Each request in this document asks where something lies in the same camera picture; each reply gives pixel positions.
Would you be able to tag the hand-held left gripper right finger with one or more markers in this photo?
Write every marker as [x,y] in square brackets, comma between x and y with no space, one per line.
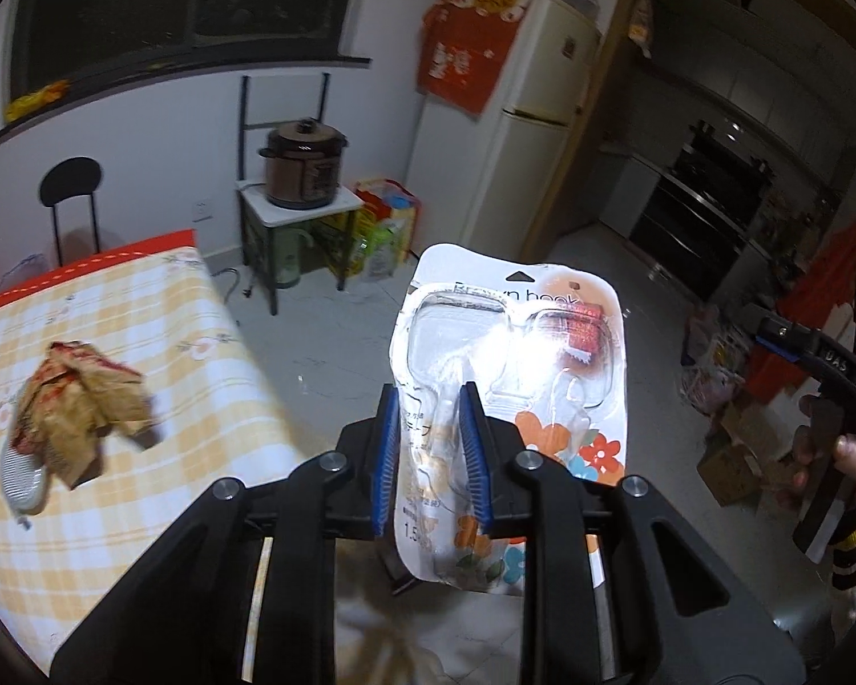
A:
[474,457]

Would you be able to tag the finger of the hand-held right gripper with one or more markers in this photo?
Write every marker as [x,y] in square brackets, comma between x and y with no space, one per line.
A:
[781,332]

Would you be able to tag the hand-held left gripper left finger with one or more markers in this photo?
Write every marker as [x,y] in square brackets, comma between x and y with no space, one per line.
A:
[385,464]

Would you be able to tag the light plastic bag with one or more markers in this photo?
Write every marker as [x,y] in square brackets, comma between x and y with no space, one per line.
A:
[378,635]

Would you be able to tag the white floral blister card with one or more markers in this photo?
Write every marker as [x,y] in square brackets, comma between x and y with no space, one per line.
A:
[513,285]

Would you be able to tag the red garment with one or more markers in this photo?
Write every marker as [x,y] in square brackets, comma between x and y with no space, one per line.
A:
[820,285]

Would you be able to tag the pink plastic bag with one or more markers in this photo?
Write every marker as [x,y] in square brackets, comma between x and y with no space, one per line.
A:
[710,378]

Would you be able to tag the brown cardboard box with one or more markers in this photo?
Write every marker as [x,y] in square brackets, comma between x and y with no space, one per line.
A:
[738,467]

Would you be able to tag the black oven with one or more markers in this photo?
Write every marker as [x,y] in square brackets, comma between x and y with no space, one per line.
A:
[699,207]

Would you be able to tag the yellow green box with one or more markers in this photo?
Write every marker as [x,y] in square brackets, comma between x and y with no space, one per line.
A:
[339,242]

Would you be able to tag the pale green thermos jug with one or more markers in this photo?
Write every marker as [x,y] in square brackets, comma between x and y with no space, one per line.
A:
[289,257]

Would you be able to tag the red shopping bag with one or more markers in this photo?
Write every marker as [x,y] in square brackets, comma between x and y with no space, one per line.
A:
[366,194]

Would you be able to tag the white fridge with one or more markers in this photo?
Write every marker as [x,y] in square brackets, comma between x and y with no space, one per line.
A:
[535,171]

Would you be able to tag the checked plastic table cover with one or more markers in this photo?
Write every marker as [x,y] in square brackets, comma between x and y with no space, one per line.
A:
[150,285]

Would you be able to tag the brown pressure cooker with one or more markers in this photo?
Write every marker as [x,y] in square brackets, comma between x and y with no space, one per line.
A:
[303,171]

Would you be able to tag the crumpled brown snack wrapper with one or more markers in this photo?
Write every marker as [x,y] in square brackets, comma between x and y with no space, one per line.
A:
[78,399]

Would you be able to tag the red printed cloth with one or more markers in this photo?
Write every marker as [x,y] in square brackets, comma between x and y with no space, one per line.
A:
[456,64]

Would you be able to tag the black round chair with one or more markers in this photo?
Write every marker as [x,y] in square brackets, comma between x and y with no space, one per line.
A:
[71,182]

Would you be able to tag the yellow packet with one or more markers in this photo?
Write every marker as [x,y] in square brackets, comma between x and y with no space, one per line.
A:
[36,100]

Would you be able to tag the dark window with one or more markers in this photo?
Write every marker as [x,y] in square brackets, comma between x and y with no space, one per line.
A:
[114,14]

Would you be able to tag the white wall socket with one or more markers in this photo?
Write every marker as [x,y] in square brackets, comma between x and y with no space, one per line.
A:
[202,212]

